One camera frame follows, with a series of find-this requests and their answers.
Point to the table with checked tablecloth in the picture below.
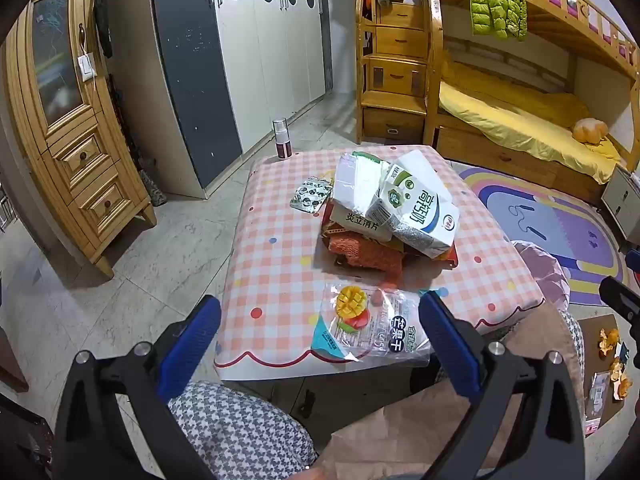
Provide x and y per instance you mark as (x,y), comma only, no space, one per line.
(280,260)

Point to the white green milk carton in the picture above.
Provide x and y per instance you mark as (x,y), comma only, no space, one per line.
(420,210)

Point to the wooden cabinet with drawers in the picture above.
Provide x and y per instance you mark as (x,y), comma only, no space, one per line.
(75,160)

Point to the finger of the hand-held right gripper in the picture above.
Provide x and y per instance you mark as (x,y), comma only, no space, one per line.
(617,297)
(634,260)

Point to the grey white wardrobe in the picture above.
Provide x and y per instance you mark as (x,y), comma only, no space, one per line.
(200,60)

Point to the clear mango snack packet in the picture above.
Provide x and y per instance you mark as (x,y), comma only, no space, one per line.
(390,320)

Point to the wooden stair drawers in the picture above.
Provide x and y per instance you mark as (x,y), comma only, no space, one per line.
(395,80)

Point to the maroon spray bottle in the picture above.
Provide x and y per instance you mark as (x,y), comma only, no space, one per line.
(281,140)

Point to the brown paper bag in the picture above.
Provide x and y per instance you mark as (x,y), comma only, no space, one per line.
(400,435)

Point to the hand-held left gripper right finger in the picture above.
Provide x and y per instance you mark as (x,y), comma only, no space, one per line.
(450,345)

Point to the orange peel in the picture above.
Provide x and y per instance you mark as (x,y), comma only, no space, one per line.
(621,382)
(609,341)

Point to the houndstooth cushion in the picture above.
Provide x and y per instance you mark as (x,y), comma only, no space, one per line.
(240,430)

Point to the grey patterned bag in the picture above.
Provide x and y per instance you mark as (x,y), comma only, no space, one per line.
(154,187)

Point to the clear plastic wrapper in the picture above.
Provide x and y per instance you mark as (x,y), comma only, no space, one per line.
(597,397)

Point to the orange mesh net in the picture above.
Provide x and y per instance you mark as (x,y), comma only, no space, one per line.
(367,257)

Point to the red packet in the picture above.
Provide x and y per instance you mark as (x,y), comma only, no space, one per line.
(447,257)

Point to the purple pastel round rug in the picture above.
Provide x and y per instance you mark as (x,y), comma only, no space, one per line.
(540,215)

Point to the grey nightstand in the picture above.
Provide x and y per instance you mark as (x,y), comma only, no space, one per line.
(622,200)

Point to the orange plush toy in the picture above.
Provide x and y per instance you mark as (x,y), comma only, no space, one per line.
(590,131)

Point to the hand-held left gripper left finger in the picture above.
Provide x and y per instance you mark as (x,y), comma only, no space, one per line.
(192,345)

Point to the white crumpled paper box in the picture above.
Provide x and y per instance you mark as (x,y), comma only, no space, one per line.
(355,185)

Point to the white switch tag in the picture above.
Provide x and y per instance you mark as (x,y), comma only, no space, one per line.
(86,66)

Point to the green puffer jacket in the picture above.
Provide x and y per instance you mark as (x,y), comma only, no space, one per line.
(495,0)

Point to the small patterned sachet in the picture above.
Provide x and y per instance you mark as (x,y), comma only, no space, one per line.
(311,195)

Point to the yellow bed sheet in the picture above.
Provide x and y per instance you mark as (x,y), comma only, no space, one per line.
(515,115)

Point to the flat cardboard box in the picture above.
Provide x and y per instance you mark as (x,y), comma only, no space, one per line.
(607,410)

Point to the wooden bunk bed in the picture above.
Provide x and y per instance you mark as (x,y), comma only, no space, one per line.
(555,15)

